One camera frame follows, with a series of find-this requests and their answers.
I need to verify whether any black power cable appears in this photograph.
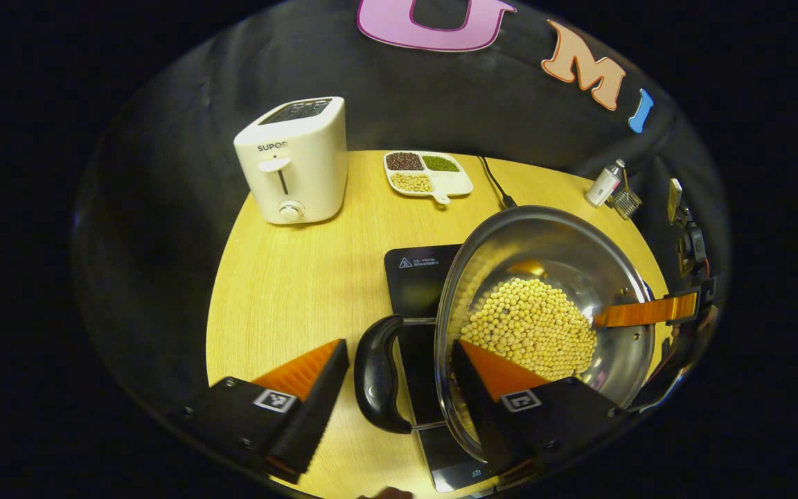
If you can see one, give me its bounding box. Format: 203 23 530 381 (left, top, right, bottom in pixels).
477 156 517 210

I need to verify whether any black induction cooktop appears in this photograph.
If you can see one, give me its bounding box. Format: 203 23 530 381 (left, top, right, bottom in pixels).
384 244 504 493

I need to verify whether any white toaster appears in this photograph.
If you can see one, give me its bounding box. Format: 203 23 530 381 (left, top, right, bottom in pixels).
233 96 348 225

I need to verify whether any small glass jar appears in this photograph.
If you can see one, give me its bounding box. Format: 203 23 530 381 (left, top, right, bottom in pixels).
607 170 644 220

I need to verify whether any white divided bean dish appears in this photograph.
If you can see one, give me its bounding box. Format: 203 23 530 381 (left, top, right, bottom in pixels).
383 151 474 205

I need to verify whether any steel pot with black handles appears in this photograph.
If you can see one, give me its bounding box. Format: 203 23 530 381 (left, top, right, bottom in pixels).
354 205 656 464

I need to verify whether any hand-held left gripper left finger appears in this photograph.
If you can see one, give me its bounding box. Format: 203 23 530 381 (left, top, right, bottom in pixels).
167 338 350 484

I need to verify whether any pile of yellow soybeans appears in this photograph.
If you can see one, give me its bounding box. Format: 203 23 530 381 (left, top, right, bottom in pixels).
460 277 597 382

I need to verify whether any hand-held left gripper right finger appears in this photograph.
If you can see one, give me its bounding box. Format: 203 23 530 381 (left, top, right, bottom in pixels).
451 340 625 486

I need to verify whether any small white bottle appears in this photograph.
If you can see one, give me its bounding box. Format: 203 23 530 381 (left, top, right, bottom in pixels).
585 159 627 207

